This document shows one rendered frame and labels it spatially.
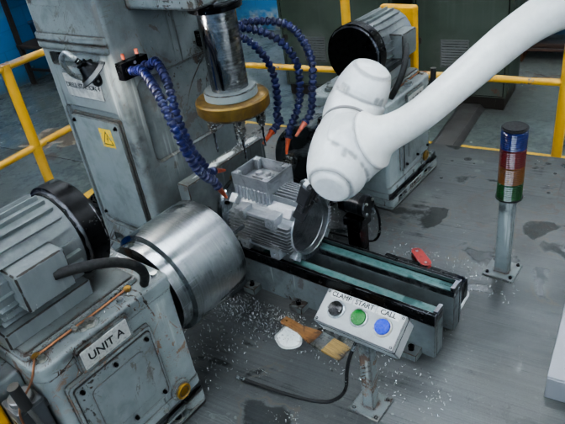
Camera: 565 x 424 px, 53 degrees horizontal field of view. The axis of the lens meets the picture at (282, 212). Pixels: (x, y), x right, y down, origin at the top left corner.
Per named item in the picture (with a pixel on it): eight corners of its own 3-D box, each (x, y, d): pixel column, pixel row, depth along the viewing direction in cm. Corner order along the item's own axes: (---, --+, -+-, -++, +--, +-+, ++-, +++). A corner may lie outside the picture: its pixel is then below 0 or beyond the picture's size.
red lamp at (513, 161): (494, 166, 135) (495, 150, 132) (504, 156, 139) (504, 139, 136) (520, 172, 131) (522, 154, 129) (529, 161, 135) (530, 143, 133)
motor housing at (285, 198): (234, 252, 154) (221, 192, 144) (277, 218, 166) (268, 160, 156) (293, 275, 143) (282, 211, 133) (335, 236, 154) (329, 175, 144)
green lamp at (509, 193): (492, 199, 140) (493, 183, 137) (501, 188, 143) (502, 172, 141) (517, 204, 136) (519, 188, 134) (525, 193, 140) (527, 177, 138)
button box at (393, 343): (321, 327, 114) (312, 319, 110) (337, 296, 116) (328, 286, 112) (399, 360, 104) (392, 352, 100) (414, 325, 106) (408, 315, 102)
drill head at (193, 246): (82, 348, 131) (44, 262, 118) (194, 262, 154) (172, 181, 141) (155, 394, 117) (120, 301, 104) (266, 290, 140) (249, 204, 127)
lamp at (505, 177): (493, 183, 137) (494, 166, 135) (502, 172, 141) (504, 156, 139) (519, 188, 134) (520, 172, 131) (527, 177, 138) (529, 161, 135)
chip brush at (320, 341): (276, 325, 145) (276, 323, 145) (289, 315, 148) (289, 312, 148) (339, 363, 132) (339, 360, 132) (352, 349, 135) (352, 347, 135)
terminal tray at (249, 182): (234, 197, 149) (229, 172, 145) (261, 178, 155) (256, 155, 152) (270, 208, 142) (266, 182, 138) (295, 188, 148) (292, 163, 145)
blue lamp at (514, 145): (495, 150, 132) (497, 132, 130) (504, 139, 136) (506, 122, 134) (522, 154, 129) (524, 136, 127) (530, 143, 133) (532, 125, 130)
